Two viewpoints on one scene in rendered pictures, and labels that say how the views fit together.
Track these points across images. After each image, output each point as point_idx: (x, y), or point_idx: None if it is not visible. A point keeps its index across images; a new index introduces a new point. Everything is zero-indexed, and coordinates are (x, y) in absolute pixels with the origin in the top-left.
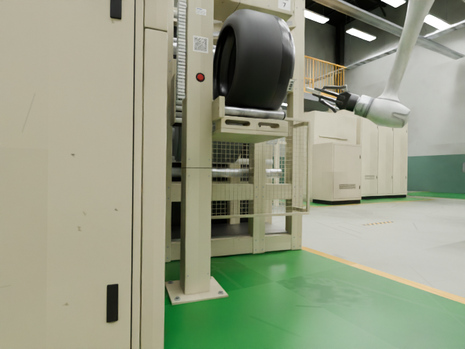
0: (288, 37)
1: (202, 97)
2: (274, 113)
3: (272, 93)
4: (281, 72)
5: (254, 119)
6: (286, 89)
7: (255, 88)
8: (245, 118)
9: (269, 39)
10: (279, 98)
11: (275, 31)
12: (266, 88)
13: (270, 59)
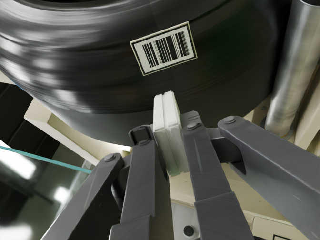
0: (14, 78)
1: (246, 115)
2: (302, 46)
3: (218, 93)
4: (138, 109)
5: (317, 117)
6: (191, 63)
7: (213, 126)
8: (307, 130)
9: (73, 123)
10: (234, 57)
11: (36, 100)
12: (208, 111)
13: (119, 131)
